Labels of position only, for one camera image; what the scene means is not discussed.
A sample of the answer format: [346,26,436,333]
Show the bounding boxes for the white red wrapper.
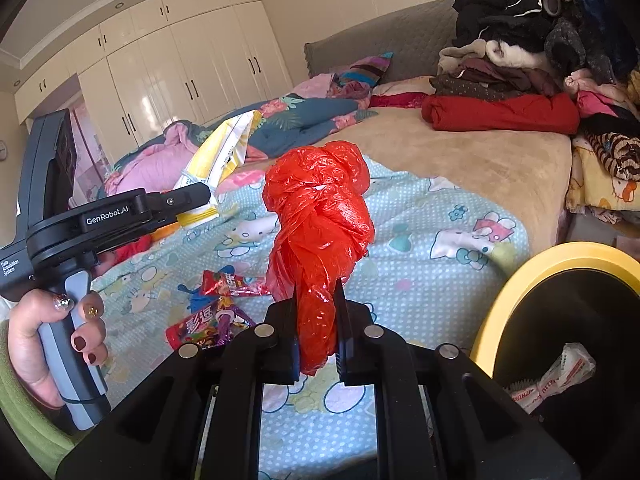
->
[506,342,597,414]

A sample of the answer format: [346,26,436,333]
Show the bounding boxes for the red candy wrapper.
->
[200,270,270,297]

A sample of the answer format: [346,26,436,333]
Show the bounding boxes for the white yellow snack bag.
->
[175,110,262,229]

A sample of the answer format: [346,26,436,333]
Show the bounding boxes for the red plastic bag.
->
[262,141,375,375]

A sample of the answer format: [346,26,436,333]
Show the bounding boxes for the green sleeve left forearm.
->
[1,321,78,479]

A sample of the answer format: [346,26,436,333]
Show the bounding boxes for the left hand painted nails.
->
[8,289,107,410]

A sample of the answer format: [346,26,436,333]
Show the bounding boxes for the blue floral pink quilt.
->
[99,93,375,198]

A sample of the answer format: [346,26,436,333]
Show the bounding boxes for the light blue Hello Kitty blanket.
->
[89,154,532,480]

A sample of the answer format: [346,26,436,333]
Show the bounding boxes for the white wardrobe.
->
[15,0,292,162]

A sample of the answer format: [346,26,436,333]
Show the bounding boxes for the tan bed sheet mattress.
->
[250,107,572,254]

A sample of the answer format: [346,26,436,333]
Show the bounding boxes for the yellow cartoon blanket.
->
[565,134,639,224]

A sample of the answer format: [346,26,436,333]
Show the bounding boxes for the red folded garment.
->
[421,93,579,136]

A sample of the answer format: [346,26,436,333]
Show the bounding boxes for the red white pillow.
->
[370,76,435,110]

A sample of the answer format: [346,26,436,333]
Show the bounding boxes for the striped colourful pillow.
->
[328,52,394,100]

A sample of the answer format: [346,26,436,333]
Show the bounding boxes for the grey quilted headboard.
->
[304,0,458,82]

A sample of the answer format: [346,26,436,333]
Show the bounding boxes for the pile of dark clothes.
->
[436,0,639,104]

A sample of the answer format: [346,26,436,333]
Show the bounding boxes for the round wall clock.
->
[0,140,8,162]

